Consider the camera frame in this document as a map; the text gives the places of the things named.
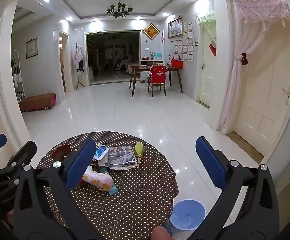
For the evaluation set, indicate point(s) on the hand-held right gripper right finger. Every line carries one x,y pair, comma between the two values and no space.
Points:
210,165

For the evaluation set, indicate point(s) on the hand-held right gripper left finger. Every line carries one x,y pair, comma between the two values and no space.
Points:
81,166

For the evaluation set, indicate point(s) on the paper bag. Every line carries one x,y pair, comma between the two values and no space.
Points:
121,156

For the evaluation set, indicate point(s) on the light blue plastic bin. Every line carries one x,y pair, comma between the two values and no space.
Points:
187,215

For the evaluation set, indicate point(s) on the person's right hand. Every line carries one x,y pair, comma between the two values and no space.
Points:
160,233

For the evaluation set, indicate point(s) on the orange white snack packet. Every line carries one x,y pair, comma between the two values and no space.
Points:
98,180

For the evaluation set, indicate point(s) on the blue white packet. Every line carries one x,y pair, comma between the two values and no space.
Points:
101,152

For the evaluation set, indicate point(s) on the dark red box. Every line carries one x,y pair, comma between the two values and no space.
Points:
60,152

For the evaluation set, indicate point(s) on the red bench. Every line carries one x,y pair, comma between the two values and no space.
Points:
37,101

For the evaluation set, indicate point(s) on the green yellow toy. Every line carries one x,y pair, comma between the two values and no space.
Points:
139,150

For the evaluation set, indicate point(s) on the brown polka-dot tablecloth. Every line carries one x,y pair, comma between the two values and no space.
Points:
135,205

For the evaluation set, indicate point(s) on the white door with pink curtain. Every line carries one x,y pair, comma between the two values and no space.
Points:
262,105

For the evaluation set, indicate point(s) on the white door with green valance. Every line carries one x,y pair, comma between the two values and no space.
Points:
207,80

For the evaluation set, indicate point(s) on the wooden chair red cover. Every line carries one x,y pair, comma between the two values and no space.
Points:
158,76

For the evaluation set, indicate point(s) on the red basket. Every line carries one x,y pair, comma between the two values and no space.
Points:
177,63

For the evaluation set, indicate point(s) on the coat stand with clothes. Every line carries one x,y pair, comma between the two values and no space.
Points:
78,57

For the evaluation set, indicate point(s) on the dark red curtain bow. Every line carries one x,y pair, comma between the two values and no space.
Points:
244,59

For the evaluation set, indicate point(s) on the glass sliding door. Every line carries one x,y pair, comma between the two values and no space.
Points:
112,57

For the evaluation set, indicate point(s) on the wooden dining table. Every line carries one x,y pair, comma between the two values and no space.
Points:
140,67

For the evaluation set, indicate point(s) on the red door hanging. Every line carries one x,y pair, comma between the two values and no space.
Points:
213,49

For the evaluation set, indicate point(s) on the framed painting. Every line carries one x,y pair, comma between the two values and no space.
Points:
175,28

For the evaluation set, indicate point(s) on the green curtain valance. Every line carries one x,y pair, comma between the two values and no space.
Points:
206,17

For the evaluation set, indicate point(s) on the pink curtain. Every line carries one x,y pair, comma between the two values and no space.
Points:
259,12

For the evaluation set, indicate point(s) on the black chandelier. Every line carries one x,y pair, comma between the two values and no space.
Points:
120,8

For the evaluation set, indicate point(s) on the framed wall picture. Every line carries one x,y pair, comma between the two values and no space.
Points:
32,48

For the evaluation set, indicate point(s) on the group of wall certificates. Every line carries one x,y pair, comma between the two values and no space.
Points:
187,45

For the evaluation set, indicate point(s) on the gold diamond wall decoration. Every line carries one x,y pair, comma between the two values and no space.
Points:
151,32

